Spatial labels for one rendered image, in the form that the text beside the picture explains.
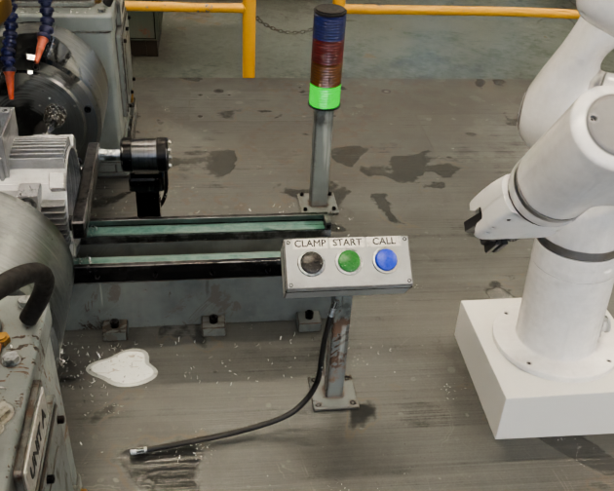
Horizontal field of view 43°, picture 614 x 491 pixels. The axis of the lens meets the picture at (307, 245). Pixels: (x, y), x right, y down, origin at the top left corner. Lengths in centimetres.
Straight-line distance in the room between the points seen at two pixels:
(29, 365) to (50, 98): 75
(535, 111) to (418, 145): 92
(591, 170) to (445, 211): 98
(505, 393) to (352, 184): 74
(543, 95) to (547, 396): 42
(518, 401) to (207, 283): 52
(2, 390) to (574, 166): 54
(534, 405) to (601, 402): 10
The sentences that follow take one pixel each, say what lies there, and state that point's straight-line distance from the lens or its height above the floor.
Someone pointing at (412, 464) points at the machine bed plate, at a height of 80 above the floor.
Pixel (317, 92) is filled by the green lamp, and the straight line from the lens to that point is 152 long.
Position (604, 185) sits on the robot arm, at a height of 133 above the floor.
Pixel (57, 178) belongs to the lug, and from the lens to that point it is 120.
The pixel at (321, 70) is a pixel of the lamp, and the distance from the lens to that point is 150.
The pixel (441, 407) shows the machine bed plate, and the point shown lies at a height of 80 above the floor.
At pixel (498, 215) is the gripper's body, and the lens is 87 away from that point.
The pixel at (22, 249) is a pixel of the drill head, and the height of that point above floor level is 113.
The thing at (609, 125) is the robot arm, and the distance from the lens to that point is 73.
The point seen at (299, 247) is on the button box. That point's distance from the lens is 104.
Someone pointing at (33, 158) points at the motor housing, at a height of 110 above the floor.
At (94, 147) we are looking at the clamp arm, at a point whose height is 103.
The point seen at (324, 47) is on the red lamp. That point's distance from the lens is 148.
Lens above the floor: 167
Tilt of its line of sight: 35 degrees down
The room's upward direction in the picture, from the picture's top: 3 degrees clockwise
